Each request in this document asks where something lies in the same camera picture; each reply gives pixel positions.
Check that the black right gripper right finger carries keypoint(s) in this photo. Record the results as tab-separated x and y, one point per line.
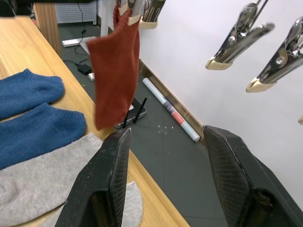
236	170

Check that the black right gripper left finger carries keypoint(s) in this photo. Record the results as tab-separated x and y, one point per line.
99	179

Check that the rust red sock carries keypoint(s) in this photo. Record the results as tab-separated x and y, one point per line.
113	71

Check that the metal hanger clip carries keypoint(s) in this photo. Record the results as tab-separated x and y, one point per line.
277	63
239	40
133	14
151	16

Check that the grey ankle sock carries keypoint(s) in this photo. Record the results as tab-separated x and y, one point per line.
132	205
38	179

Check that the blue ankle sock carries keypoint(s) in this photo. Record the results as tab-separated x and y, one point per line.
40	132
26	89

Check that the router with black antennas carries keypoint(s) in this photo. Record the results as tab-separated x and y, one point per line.
138	112

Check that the white rolled paper tube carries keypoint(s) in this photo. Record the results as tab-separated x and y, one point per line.
170	107

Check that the gold baseboard strip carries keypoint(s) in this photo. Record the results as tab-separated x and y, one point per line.
165	87

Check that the black power adapter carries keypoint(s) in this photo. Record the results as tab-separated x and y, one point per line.
84	69

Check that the white desk foot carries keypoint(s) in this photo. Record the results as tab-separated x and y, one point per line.
73	42

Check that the white desk leg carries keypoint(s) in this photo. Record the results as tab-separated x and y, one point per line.
106	19

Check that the wooden cabinet side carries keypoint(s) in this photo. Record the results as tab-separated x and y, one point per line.
48	26

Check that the white perforated panel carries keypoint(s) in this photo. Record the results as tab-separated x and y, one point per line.
71	13

